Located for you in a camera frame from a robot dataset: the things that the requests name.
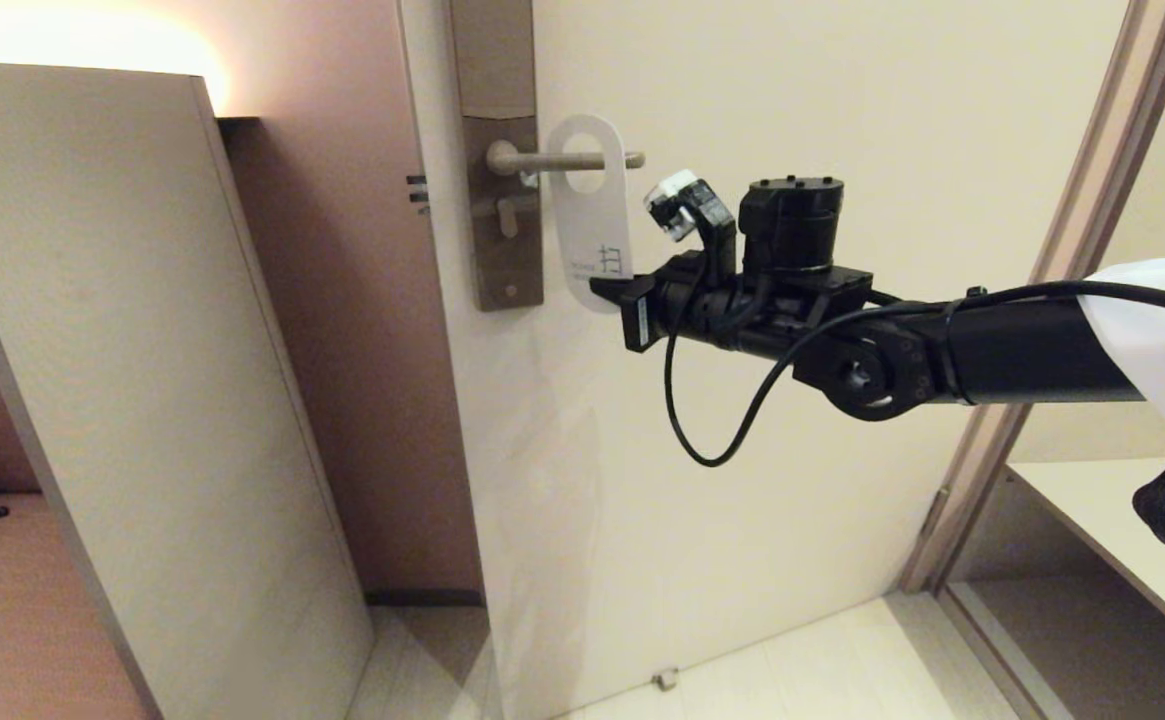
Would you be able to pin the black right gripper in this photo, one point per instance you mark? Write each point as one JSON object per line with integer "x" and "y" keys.
{"x": 692, "y": 305}

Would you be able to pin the blue do-not-disturb door hanger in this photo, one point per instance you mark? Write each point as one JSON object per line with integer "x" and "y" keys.
{"x": 587, "y": 230}

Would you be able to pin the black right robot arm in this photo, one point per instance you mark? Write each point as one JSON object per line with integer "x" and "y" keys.
{"x": 1022, "y": 350}

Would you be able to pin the brown door lock plate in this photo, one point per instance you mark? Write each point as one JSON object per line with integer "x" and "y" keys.
{"x": 492, "y": 60}

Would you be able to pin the white door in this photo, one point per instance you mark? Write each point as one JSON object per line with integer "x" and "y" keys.
{"x": 742, "y": 550}

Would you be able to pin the small metal door stop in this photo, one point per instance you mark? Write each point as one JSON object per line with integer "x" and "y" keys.
{"x": 664, "y": 680}

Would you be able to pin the dark baseboard strip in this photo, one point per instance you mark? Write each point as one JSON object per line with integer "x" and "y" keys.
{"x": 422, "y": 598}

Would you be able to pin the beige cabinet panel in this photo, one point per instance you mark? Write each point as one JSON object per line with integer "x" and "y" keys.
{"x": 142, "y": 400}

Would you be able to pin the white shelf board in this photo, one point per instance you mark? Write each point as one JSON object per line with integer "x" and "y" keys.
{"x": 1092, "y": 500}

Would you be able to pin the brown leather chair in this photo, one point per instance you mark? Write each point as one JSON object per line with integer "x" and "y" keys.
{"x": 12, "y": 620}

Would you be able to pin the brown door frame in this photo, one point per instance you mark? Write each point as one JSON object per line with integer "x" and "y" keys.
{"x": 1082, "y": 200}

